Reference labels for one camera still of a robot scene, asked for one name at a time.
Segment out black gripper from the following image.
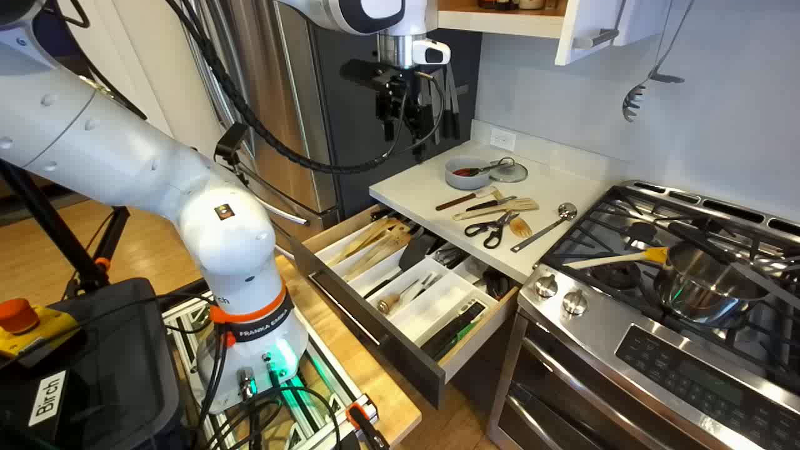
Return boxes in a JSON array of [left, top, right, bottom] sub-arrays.
[[373, 65, 434, 153]]

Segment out black-handled scissors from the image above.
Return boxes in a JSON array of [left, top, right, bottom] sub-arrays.
[[462, 210, 520, 251]]

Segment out wooden kitchen drawer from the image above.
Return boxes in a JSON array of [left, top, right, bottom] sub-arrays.
[[290, 201, 522, 409]]

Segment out grey bowl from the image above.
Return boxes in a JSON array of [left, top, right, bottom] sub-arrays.
[[442, 158, 494, 193]]

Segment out round glass lid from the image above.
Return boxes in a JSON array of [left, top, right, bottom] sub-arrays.
[[485, 155, 530, 185]]

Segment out black plastic spatula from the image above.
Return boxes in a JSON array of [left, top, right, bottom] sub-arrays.
[[397, 229, 439, 273]]

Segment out wooden spoon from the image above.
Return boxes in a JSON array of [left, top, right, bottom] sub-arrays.
[[334, 219, 395, 264]]

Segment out stainless refrigerator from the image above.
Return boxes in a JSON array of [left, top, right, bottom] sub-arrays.
[[198, 0, 483, 226]]

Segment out wooden flat spatula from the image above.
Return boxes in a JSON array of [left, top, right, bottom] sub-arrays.
[[345, 225, 418, 281]]

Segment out long metal scoop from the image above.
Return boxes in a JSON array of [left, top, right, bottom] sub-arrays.
[[508, 199, 579, 255]]

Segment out white cutlery organizer tray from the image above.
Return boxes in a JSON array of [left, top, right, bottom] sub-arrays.
[[315, 218, 503, 353]]

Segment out long dark green utensil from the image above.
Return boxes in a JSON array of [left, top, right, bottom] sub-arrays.
[[419, 300, 487, 361]]

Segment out hanging slotted spoon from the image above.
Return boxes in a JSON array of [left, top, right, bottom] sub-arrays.
[[620, 0, 697, 124]]

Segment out wooden robot table top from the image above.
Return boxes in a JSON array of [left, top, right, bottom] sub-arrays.
[[273, 251, 422, 446]]

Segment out hanging metal turner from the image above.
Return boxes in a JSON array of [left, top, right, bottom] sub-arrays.
[[647, 0, 688, 84]]

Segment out steel cooking pot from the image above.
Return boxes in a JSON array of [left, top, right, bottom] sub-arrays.
[[652, 239, 772, 333]]

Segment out stainless gas stove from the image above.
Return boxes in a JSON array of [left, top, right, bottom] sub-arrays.
[[485, 179, 800, 450]]

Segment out black control box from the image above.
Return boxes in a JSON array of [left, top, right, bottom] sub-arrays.
[[0, 276, 183, 450]]

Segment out yellow red emergency stop button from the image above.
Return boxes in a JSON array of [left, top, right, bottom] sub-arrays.
[[0, 296, 83, 360]]

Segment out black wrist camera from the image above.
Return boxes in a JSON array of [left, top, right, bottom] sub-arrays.
[[338, 58, 395, 89]]

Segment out white wall outlet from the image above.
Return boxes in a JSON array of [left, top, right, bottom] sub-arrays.
[[487, 126, 520, 153]]

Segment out short black-handled tool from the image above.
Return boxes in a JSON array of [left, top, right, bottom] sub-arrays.
[[462, 194, 504, 215]]

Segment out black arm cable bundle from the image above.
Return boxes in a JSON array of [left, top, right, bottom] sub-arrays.
[[164, 0, 402, 178]]

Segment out small wooden-handled tool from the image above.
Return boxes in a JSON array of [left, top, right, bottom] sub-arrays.
[[374, 290, 405, 318]]

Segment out white wall cabinet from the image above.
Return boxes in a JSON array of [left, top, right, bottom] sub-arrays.
[[434, 0, 678, 68]]

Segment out yellow-handled spatula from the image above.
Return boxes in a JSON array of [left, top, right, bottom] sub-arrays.
[[560, 244, 672, 273]]

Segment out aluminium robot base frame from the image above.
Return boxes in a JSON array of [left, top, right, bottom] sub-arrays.
[[159, 294, 382, 450]]

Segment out black camera tripod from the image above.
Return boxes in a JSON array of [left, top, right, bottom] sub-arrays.
[[0, 159, 133, 294]]

